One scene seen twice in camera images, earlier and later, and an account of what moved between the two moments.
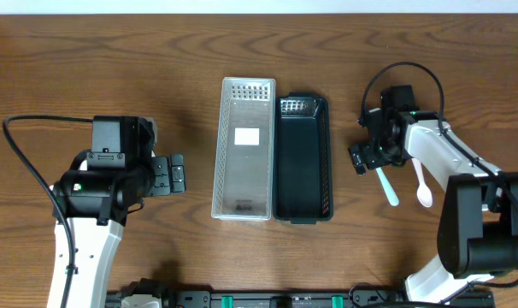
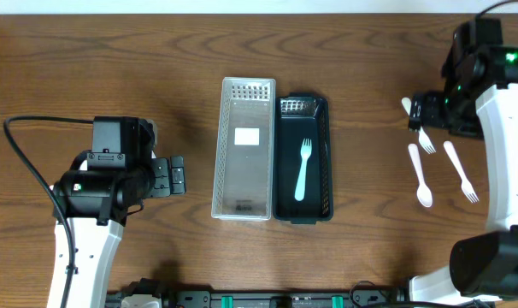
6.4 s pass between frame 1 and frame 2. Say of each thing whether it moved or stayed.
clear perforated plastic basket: stayed
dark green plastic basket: stayed
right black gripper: moved
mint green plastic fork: moved
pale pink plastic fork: stayed
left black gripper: stayed
